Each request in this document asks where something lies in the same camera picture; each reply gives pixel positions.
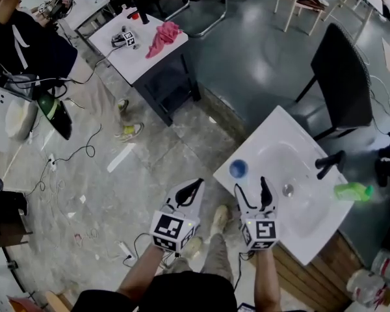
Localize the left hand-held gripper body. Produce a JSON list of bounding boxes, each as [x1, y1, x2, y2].
[[149, 205, 201, 253]]

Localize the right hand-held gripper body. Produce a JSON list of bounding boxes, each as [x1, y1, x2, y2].
[[240, 210, 278, 252]]

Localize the light blue plastic cup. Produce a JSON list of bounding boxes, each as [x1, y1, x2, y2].
[[229, 159, 250, 179]]

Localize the green spray bottle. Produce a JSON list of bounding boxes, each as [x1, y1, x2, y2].
[[333, 182, 374, 203]]

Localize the person's right forearm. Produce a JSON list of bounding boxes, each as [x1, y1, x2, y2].
[[253, 248, 282, 312]]

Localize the person's left forearm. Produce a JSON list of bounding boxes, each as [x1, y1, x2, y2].
[[116, 247, 165, 300]]

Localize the person's beige shoe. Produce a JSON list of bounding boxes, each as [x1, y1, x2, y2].
[[211, 205, 230, 237], [181, 235, 204, 259]]

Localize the person's khaki trousers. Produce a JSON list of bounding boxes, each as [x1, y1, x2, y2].
[[168, 232, 235, 282]]

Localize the person's black shirt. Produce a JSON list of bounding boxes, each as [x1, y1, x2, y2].
[[73, 270, 238, 312]]

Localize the black sink faucet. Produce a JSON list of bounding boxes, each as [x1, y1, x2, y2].
[[315, 150, 347, 180]]

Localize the packs of water bottles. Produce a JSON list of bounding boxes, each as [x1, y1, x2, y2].
[[346, 248, 390, 308]]

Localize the black and green hanging pouch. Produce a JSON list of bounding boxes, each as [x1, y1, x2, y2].
[[37, 92, 73, 141]]

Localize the small white-topped table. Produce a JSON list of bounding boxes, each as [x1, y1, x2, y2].
[[88, 10, 202, 126]]

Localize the pink cloth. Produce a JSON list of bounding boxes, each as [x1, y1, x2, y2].
[[145, 21, 183, 59]]

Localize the dark wooden cabinet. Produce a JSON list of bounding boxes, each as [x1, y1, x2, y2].
[[0, 190, 33, 248]]

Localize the grey hand-held gripper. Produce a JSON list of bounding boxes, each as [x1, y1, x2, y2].
[[110, 30, 137, 49]]

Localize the grey round stool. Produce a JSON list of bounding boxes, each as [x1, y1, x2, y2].
[[5, 99, 38, 141]]

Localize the black office chair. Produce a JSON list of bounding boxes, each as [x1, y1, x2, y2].
[[164, 0, 228, 38]]

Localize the wooden chair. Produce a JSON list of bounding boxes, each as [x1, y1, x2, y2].
[[274, 0, 326, 35]]

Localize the black floor cable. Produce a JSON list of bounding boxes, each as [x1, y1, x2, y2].
[[35, 123, 103, 191]]

